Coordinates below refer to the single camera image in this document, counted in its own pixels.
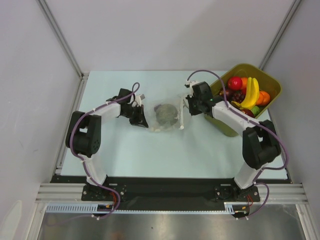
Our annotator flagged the clear zip top bag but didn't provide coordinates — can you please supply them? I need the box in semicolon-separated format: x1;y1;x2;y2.
145;93;192;133

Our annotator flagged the green netted fake melon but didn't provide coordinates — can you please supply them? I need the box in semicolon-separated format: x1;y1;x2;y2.
155;104;178;126

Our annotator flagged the dark red fake apple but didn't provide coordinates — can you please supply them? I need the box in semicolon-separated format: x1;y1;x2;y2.
240;109;255;118

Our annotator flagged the yellow fake banana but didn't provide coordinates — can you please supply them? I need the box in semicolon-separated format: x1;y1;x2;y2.
241;77;260;110

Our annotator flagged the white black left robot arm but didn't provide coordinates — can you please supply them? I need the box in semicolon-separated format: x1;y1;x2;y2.
65;88;149;186

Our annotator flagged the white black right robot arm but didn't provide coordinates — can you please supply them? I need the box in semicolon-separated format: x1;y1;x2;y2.
185;81;281;190

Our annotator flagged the purple fake grape bunch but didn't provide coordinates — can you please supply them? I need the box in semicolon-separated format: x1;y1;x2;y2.
218;88;246;103

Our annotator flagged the red fake apple in bin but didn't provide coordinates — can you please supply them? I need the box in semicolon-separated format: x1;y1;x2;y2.
227;76;243;91

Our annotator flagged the orange fake orange rear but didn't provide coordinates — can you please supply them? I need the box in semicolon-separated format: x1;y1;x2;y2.
241;77;248;90

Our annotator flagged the green fake lime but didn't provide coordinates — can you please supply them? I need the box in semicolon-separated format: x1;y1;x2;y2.
251;105;261;117

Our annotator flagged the orange fake tangerine front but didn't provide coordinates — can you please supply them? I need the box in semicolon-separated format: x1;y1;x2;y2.
256;91;267;106

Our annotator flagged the orange fake tangerine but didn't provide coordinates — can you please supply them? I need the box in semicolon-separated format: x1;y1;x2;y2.
256;91;267;106
262;91;271;106

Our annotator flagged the orange fake tangerine right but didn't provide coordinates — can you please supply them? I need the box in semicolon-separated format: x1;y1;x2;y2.
262;91;271;106

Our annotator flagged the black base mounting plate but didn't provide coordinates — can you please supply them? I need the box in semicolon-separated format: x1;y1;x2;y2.
49;174;292;212

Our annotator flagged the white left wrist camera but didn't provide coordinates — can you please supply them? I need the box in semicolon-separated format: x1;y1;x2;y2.
134;94;145;106

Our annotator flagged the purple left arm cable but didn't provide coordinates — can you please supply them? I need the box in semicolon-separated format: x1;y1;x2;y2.
46;81;141;227

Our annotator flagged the right aluminium corner post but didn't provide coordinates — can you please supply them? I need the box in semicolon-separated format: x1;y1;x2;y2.
258;0;304;71

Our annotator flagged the aluminium corner post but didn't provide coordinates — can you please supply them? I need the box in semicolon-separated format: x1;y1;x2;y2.
36;0;84;79
258;0;304;71

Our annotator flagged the white slotted cable duct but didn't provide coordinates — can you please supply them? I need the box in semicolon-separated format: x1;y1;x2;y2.
46;202;249;215

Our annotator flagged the aluminium front frame rail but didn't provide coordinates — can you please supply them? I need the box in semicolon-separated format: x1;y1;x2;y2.
35;183;308;204

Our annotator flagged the left aluminium corner post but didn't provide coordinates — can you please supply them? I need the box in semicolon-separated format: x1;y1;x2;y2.
36;0;84;79

